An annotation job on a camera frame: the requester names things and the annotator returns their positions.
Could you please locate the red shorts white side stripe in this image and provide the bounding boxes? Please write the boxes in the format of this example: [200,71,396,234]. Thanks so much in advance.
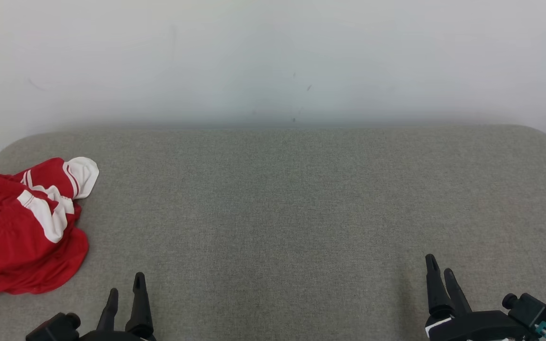
[0,189,90,298]

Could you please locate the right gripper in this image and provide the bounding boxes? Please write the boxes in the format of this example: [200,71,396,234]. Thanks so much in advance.
[425,254,532,341]

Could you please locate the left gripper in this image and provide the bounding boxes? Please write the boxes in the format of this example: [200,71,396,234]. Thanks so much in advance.
[78,272,157,341]

